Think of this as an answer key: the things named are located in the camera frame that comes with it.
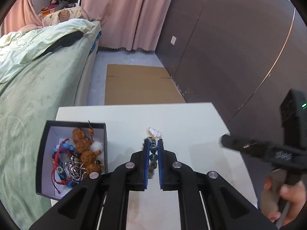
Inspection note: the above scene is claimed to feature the person right hand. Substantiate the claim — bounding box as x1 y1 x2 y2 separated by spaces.
261 177 306 226

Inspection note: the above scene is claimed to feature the bed with green sheet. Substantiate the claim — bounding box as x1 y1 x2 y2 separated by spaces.
1 20 101 229

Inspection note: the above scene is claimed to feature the pale green duvet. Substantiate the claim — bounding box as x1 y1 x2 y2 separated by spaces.
1 18 98 84

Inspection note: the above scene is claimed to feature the flat cardboard sheet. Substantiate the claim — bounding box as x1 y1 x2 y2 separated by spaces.
105 64 185 105

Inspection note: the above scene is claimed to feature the pink curtain left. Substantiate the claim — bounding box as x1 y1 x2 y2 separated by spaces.
2 0 43 34

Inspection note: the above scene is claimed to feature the dark green stone bracelet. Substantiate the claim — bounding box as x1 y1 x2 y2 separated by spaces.
143 136 160 179

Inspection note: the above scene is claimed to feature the pink curtain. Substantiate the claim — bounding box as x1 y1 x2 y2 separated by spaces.
2 0 43 34
81 0 171 51

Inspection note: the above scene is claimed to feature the bear print pillow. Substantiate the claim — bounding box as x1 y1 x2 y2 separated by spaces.
42 7 84 26

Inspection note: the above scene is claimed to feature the black jewelry box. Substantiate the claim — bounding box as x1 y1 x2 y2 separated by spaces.
35 121 108 200

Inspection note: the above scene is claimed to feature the red cord bracelet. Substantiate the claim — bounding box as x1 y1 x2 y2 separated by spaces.
51 137 78 193

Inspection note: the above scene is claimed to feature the black garment on bed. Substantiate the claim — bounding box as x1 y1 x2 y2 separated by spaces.
42 31 84 55

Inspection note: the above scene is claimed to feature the blue bead bracelet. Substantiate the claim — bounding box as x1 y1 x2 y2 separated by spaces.
51 140 79 189

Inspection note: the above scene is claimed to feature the white wall socket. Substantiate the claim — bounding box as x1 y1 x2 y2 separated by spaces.
170 36 176 45

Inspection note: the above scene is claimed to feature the white pompom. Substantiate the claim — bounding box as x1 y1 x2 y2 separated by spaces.
90 141 104 153

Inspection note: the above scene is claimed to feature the pink curtain right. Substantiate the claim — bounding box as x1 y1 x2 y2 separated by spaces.
81 0 171 51

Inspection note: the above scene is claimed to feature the brown rudraksha bead bracelet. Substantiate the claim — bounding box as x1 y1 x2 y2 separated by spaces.
72 120 103 176

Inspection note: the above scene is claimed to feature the silver chain necklace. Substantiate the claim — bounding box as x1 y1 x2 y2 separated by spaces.
63 156 87 181

